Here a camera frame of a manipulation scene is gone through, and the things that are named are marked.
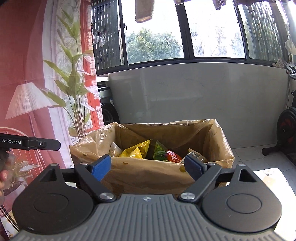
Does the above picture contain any white snack packet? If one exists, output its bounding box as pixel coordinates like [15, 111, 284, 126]
[109, 142, 123, 157]

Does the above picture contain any black-framed window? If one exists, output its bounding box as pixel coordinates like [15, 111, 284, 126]
[91, 0, 296, 77]

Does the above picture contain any white hand fan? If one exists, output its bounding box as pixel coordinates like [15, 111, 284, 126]
[285, 40, 296, 55]

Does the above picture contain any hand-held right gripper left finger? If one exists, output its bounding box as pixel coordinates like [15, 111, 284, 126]
[37, 155, 117, 202]

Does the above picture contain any orange snack packet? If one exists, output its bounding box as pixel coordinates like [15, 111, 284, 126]
[167, 149, 183, 162]

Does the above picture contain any yellow snack packet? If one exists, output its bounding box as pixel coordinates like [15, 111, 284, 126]
[119, 139, 151, 159]

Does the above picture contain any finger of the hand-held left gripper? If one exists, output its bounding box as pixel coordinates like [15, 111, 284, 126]
[28, 137, 61, 151]

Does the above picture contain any beige hanging towel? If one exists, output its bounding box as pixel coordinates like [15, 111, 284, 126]
[135, 0, 155, 23]

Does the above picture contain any green snack packet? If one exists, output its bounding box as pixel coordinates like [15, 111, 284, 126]
[153, 140, 174, 161]

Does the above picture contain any brown cardboard box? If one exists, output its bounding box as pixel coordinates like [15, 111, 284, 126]
[69, 119, 235, 196]

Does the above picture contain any black exercise bike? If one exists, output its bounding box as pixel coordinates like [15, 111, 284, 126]
[262, 62, 296, 166]

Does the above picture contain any white hanging laundry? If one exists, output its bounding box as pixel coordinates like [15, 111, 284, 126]
[92, 32, 105, 47]

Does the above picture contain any crumpled beige cloth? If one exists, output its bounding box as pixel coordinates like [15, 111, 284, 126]
[272, 58, 289, 69]

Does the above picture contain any grey washing machine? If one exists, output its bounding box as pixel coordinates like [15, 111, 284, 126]
[97, 80, 121, 127]

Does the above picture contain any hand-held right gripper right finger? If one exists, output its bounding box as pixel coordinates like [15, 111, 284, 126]
[178, 154, 258, 202]

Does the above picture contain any person's left hand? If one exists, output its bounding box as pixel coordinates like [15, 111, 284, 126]
[0, 151, 11, 204]

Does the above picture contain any mauve hanging garment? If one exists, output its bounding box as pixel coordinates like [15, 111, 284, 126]
[211, 0, 228, 10]

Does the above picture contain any printed pink backdrop cloth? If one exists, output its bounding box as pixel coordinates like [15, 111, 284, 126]
[0, 0, 103, 241]

